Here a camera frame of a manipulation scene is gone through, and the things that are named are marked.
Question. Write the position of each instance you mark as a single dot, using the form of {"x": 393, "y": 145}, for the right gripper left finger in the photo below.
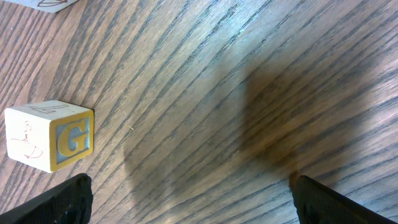
{"x": 69, "y": 202}

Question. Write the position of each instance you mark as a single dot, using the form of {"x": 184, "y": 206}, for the plain X wooden block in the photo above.
{"x": 49, "y": 135}

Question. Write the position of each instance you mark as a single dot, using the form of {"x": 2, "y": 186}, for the dark side wooden block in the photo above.
{"x": 50, "y": 6}

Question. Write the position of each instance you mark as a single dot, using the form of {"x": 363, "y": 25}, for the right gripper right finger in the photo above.
{"x": 315, "y": 203}

